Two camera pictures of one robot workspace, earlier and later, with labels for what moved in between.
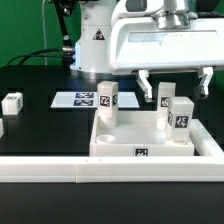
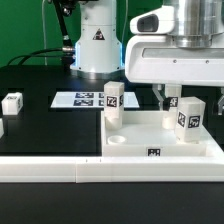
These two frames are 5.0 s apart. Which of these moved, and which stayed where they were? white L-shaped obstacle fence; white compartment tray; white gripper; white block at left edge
Moved: white gripper; white compartment tray
Stayed: white L-shaped obstacle fence; white block at left edge
